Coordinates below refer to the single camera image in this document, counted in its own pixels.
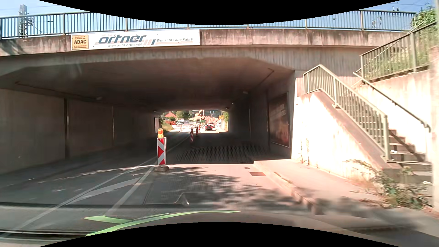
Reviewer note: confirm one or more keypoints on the red car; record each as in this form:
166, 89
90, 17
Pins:
209, 127

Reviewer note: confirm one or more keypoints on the building with red roof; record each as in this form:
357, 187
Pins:
170, 115

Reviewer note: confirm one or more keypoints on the grey asphalt road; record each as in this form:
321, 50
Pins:
212, 178

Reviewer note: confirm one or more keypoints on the dark billboard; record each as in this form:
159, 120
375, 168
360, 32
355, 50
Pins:
278, 120

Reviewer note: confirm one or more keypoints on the concrete bridge with railing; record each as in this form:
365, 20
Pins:
240, 65

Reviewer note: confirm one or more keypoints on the red-white beacon with lamp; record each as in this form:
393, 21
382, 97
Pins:
161, 151

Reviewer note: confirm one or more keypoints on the car's own bonnet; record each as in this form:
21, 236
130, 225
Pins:
212, 219

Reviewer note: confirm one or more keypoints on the white banner on bridge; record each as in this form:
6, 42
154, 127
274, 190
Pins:
137, 39

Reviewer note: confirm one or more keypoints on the road markings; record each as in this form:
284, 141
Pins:
113, 188

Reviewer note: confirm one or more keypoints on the concrete stairs with railing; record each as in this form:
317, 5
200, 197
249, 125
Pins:
363, 113

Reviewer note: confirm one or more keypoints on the weeds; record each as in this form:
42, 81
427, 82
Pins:
394, 188

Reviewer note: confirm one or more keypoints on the metal railing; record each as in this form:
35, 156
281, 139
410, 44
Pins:
398, 55

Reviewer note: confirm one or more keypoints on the bush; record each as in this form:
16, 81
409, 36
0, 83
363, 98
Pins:
424, 17

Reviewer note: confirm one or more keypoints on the concrete wall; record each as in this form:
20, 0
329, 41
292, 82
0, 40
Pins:
404, 109

